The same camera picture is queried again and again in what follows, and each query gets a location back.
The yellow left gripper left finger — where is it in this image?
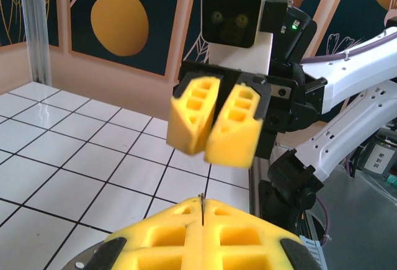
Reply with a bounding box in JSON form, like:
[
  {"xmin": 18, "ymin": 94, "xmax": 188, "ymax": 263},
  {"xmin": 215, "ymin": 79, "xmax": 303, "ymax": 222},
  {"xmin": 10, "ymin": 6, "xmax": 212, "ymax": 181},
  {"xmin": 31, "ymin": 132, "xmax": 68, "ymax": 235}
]
[{"xmin": 85, "ymin": 198, "xmax": 204, "ymax": 270}]

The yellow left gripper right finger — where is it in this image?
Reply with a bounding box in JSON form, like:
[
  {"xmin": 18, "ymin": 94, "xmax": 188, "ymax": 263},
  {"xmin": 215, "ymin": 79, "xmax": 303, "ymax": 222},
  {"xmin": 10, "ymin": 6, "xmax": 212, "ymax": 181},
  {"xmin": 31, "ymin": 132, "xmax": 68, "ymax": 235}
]
[{"xmin": 201, "ymin": 198, "xmax": 323, "ymax": 270}]

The grey box with label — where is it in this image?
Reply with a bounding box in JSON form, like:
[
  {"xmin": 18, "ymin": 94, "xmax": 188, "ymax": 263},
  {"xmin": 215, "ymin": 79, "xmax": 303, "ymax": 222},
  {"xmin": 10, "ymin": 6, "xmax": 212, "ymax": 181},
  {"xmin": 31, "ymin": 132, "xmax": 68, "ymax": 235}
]
[{"xmin": 362, "ymin": 141, "xmax": 395, "ymax": 176}]

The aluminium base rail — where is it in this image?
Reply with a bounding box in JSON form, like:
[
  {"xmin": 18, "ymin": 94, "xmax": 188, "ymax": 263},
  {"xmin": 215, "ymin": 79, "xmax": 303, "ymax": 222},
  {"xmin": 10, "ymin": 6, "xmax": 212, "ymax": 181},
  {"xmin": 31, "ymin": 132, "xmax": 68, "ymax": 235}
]
[{"xmin": 248, "ymin": 167, "xmax": 264, "ymax": 218}]

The white slotted cable tray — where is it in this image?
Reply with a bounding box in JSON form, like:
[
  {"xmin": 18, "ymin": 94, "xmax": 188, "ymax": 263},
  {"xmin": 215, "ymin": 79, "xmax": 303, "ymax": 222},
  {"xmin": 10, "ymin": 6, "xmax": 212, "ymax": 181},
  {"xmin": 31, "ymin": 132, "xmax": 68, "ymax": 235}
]
[{"xmin": 298, "ymin": 235, "xmax": 327, "ymax": 270}]

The purple right arm camera cable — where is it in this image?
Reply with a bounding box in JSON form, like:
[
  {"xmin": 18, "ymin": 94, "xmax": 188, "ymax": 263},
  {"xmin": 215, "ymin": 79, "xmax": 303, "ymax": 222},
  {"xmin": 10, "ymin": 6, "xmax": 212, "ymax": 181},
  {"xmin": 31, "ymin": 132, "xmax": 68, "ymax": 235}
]
[{"xmin": 300, "ymin": 29, "xmax": 397, "ymax": 65}]

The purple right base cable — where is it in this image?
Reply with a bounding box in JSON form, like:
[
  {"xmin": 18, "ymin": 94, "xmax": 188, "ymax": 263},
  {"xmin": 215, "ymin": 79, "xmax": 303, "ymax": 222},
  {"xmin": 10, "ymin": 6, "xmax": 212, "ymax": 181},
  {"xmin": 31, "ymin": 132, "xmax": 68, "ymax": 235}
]
[{"xmin": 314, "ymin": 197, "xmax": 333, "ymax": 246}]

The thin purple cable bundle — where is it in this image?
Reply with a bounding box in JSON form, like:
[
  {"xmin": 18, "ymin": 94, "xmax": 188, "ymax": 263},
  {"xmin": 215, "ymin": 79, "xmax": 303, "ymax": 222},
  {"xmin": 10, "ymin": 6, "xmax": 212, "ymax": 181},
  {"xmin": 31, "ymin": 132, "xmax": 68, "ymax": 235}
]
[{"xmin": 342, "ymin": 150, "xmax": 359, "ymax": 178}]

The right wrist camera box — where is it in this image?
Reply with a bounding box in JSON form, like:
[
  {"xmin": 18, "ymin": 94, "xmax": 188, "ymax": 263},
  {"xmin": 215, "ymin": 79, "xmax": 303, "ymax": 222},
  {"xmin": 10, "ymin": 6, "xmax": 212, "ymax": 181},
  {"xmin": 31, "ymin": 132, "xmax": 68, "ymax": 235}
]
[{"xmin": 200, "ymin": 0, "xmax": 294, "ymax": 75}]

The aluminium corner post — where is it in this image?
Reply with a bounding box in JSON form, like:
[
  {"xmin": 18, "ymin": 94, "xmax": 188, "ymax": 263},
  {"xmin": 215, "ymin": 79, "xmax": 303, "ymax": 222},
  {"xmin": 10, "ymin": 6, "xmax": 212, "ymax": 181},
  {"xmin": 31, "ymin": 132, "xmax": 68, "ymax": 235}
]
[{"xmin": 18, "ymin": 0, "xmax": 53, "ymax": 85}]

